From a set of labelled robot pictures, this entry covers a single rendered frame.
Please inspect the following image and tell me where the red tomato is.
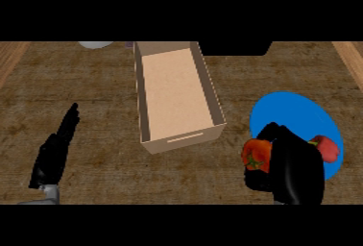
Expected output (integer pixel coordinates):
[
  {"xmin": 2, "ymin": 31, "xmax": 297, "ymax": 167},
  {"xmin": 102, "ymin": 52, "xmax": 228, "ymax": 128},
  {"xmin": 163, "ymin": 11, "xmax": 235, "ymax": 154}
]
[{"xmin": 241, "ymin": 137, "xmax": 273, "ymax": 174}]

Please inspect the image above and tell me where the red bell pepper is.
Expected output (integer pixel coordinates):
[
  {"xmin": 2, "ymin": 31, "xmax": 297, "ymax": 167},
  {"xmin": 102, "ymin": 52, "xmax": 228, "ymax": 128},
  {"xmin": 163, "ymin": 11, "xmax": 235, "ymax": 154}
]
[{"xmin": 309, "ymin": 135, "xmax": 343, "ymax": 164}]

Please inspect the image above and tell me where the cardboard box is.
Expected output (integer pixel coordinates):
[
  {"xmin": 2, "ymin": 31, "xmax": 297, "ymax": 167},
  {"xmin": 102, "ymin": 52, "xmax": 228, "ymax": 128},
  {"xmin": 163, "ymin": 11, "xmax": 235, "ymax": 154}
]
[{"xmin": 132, "ymin": 41, "xmax": 229, "ymax": 156}]

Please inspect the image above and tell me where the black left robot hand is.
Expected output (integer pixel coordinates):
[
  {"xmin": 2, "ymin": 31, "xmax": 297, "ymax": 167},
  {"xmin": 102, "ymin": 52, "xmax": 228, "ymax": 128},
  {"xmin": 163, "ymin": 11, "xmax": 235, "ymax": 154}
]
[{"xmin": 27, "ymin": 102, "xmax": 83, "ymax": 190}]

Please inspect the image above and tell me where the blue plate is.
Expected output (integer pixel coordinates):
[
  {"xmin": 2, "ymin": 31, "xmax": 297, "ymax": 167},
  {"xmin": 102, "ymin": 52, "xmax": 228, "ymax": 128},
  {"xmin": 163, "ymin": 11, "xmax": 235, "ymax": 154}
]
[{"xmin": 248, "ymin": 90, "xmax": 346, "ymax": 182}]

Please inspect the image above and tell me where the black appliance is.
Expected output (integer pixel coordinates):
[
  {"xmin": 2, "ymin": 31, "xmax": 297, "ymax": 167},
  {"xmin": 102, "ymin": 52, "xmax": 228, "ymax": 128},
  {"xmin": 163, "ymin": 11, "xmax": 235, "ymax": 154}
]
[{"xmin": 198, "ymin": 41, "xmax": 273, "ymax": 57}]

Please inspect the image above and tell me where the white bowl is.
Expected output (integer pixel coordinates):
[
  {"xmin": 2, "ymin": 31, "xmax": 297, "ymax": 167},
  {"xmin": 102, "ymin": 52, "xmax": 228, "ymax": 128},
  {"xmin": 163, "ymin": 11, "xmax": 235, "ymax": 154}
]
[{"xmin": 77, "ymin": 41, "xmax": 117, "ymax": 50}]

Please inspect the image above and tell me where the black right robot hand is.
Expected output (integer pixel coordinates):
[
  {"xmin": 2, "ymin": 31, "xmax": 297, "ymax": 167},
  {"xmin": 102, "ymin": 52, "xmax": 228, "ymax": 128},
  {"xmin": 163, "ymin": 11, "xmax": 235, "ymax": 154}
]
[{"xmin": 242, "ymin": 121, "xmax": 327, "ymax": 206}]

